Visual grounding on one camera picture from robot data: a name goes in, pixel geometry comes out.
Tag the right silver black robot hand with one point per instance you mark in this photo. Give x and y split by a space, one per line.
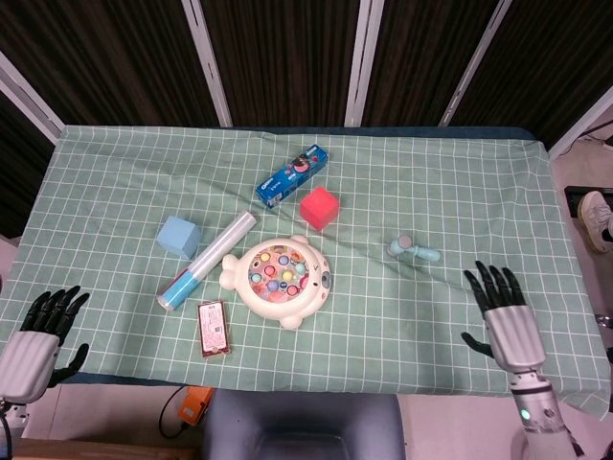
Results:
515 335

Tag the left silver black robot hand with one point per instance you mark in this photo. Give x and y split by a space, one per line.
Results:
29 364

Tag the small teal handle toy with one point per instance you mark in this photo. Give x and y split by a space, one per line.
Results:
397 247

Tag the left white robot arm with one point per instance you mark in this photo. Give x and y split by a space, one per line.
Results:
12 412

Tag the white sneaker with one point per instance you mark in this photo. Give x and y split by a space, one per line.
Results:
594 215

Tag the green checked tablecloth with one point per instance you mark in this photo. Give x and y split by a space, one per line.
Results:
455 201

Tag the black flat box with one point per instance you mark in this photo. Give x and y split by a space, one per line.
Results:
572 199

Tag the orange device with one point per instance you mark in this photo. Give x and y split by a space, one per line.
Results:
196 407

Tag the brown printed card box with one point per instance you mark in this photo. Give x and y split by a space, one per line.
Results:
214 328

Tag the light blue foam cube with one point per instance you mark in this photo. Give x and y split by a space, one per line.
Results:
177 236

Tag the clear film roll blue label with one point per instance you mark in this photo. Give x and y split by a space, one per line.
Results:
211 254

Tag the dark grey padded seat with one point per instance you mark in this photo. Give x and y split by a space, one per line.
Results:
301 421

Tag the red foam cube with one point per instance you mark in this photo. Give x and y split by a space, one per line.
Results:
318 206

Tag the fish-shaped fishing toy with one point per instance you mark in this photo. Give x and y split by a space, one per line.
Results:
268 310

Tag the blue Oreo cookie box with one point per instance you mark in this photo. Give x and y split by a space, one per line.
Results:
287 178

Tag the white partition post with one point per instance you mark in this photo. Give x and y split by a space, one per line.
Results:
206 62
364 62
476 62
29 98
582 124

